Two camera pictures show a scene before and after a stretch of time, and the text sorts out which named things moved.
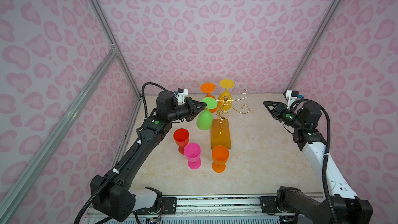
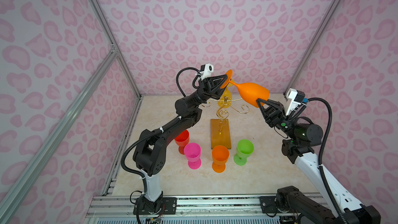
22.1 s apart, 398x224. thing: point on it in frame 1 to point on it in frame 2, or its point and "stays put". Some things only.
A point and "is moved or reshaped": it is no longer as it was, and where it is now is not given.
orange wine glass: (209, 87) is moved or reshaped
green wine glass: (204, 117) to (244, 149)
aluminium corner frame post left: (113, 42) stays put
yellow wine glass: (225, 99) stays put
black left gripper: (190, 105) to (206, 91)
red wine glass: (181, 137) stays put
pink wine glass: (193, 151) stays put
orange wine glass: (220, 154) stays put
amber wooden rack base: (220, 134) stays put
